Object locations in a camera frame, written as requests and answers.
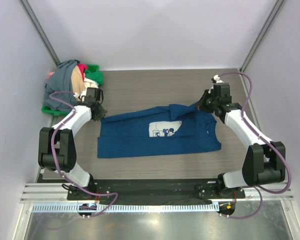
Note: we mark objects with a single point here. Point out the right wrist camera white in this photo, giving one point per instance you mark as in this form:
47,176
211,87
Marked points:
216,79

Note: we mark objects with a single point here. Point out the green plastic bin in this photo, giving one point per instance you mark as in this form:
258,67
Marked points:
66,95

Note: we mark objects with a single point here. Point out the frame post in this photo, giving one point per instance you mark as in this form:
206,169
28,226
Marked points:
271,17
39,30

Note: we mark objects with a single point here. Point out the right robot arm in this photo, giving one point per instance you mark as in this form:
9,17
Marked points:
263,163

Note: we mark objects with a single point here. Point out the blue t shirt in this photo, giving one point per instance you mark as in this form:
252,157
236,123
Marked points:
174,129

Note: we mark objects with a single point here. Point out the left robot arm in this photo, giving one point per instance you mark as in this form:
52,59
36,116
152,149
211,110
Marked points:
56,148

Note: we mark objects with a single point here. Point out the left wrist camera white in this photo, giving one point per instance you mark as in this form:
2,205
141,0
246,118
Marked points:
77,95

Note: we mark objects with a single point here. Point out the right frame post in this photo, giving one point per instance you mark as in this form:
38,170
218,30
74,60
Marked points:
271,17

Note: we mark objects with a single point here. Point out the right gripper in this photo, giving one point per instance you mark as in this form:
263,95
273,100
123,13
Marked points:
201,105

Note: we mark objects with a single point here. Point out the tan beige t shirt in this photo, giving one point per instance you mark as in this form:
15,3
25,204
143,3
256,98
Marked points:
77,82

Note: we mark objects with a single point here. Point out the cream white t shirt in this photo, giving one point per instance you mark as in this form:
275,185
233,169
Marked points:
88,83

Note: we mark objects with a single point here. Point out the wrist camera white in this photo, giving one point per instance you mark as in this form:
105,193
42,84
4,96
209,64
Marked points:
77,95
216,79

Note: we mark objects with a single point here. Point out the slotted cable duct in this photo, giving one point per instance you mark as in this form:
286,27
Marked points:
95,208

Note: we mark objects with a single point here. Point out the green t shirt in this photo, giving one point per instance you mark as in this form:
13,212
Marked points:
95,76

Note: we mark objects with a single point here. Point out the pink red t shirt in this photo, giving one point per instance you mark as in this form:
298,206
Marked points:
83,68

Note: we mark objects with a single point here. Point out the aluminium rail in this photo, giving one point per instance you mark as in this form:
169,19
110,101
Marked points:
54,193

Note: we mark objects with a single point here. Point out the left frame post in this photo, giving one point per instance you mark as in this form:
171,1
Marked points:
39,30

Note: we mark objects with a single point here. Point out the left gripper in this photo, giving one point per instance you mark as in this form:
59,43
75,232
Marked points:
101,115

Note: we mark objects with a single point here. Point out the grey t shirt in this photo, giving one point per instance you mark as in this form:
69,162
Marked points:
59,81

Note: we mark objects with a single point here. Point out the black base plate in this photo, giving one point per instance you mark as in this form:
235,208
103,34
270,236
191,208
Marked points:
166,192

